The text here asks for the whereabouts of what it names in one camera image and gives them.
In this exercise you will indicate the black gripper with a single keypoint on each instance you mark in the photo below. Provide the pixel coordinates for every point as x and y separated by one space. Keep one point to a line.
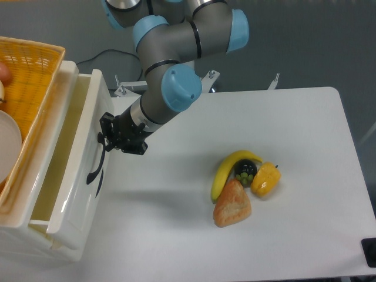
127 136

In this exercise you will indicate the white top drawer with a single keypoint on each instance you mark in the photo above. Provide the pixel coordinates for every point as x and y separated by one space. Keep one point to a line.
66 206

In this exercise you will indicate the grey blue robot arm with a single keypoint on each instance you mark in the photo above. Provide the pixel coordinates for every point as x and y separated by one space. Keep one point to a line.
167 35

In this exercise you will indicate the white drawer cabinet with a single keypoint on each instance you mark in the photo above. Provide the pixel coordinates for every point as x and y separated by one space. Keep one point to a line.
17 234

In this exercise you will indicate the white plate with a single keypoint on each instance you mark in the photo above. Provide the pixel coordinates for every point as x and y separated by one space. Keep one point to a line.
11 143

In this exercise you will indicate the orange woven basket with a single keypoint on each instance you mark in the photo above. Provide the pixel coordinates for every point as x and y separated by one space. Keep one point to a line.
34 67

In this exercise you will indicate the red apple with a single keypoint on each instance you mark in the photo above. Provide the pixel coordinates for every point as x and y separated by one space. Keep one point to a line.
5 74

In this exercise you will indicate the yellow banana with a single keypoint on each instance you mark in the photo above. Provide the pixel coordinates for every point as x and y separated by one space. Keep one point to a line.
225 168

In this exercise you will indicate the dark purple eggplant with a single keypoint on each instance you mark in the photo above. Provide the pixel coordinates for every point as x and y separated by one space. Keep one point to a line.
245 171

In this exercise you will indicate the triangular bread piece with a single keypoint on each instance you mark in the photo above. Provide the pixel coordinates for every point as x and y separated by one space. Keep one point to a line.
233 205

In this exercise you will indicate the yellow bell pepper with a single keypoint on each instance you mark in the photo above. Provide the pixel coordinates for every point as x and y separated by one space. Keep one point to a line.
265 179

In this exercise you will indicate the black corner object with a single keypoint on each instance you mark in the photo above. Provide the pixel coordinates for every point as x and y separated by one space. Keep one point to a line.
369 249

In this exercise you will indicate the black drawer handle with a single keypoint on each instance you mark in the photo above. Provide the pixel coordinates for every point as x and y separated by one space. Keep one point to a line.
97 175

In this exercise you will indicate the metal table bracket left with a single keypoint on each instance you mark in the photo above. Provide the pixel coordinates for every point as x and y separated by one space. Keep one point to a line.
125 88

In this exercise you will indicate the metal table bracket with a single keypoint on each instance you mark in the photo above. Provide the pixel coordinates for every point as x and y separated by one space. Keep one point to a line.
209 81
274 82
125 88

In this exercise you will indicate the metal table bracket right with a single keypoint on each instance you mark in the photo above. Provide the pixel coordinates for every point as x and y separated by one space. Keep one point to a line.
274 82

